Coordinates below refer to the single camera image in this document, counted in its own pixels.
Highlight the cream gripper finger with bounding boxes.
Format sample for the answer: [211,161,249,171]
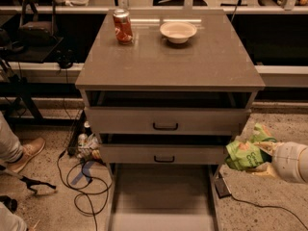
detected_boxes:
[255,141,277,156]
[247,162,279,178]

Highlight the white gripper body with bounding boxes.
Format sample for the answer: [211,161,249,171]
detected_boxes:
[271,141,304,183]

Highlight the green rice chip bag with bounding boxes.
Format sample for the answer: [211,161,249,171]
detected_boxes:
[225,123,277,170]

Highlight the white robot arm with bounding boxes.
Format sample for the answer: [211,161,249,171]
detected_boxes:
[248,141,308,184]

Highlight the grey drawer cabinet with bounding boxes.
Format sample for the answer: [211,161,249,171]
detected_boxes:
[76,9,264,226]

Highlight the open bottom drawer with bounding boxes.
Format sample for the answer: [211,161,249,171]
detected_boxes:
[107,165,222,231]

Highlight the black bag on shelf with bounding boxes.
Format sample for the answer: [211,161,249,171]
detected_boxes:
[18,0,58,47]

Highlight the black power brick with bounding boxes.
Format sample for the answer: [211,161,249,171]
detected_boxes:
[215,178,231,198]

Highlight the white bowl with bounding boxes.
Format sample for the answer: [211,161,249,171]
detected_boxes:
[160,21,197,44]

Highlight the pile of cans and trash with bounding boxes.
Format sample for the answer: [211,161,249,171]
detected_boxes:
[77,121,101,161]

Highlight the orange soda can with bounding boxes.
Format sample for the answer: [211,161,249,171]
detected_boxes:
[113,9,133,44]

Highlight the black headphones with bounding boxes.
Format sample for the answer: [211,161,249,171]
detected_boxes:
[56,49,74,69]

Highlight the tan shoe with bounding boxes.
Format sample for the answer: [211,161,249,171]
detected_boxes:
[6,138,45,172]

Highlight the black grabber tool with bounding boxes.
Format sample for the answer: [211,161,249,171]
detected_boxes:
[0,165,57,194]

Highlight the grey trouser leg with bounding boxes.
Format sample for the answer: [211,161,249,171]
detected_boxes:
[0,113,23,163]

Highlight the right floor cable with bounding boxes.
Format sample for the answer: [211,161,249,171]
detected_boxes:
[229,194,308,231]

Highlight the middle drawer with handle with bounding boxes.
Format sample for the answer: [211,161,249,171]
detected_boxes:
[100,144,227,165]

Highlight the drawer with handle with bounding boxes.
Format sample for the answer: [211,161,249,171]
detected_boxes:
[85,107,250,136]
[100,144,227,165]

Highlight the top drawer with handle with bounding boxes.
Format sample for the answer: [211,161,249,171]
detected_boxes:
[85,107,250,136]

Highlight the black floor cable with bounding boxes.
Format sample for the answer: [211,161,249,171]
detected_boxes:
[56,148,114,231]

